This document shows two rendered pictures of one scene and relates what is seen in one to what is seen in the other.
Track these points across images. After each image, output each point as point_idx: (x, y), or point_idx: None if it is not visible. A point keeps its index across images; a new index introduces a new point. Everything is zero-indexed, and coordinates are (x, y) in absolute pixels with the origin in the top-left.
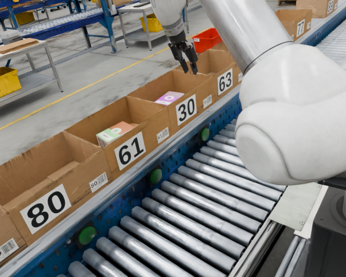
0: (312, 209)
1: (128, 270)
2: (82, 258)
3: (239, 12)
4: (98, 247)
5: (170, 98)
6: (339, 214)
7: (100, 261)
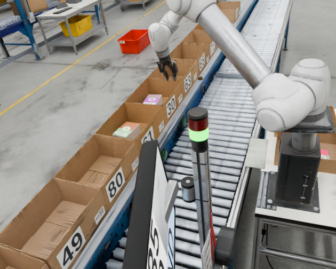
0: (266, 156)
1: None
2: None
3: (249, 61)
4: None
5: (152, 99)
6: (291, 147)
7: None
